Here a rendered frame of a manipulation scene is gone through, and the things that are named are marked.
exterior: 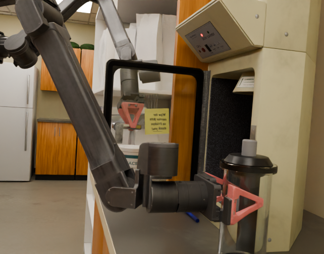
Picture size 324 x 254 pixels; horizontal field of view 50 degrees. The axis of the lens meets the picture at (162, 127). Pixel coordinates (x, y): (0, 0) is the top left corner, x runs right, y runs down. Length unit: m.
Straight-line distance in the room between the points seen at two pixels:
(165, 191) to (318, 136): 0.81
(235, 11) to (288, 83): 0.21
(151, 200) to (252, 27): 0.44
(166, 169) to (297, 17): 0.48
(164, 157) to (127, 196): 0.09
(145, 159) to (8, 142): 5.11
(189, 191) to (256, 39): 0.38
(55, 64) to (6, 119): 4.98
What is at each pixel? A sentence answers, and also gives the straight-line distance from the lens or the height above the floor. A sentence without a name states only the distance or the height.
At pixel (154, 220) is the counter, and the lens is 1.02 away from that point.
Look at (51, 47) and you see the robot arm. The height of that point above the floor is 1.36.
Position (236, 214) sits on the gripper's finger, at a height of 1.08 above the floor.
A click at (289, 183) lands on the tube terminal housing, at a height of 1.10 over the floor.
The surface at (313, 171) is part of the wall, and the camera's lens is 1.34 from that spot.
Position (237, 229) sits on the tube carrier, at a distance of 0.67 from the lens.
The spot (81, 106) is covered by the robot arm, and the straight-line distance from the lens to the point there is 0.65.
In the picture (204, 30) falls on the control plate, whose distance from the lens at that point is 0.93.
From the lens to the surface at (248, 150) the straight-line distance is 0.67.
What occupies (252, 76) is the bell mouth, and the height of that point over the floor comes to 1.36.
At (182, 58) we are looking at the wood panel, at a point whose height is 1.42.
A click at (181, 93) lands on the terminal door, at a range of 1.05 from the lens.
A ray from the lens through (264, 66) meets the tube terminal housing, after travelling 0.82.
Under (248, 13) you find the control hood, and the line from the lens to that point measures 0.81.
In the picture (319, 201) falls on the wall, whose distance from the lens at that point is 1.33.
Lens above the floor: 1.26
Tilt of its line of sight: 3 degrees down
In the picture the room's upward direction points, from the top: 4 degrees clockwise
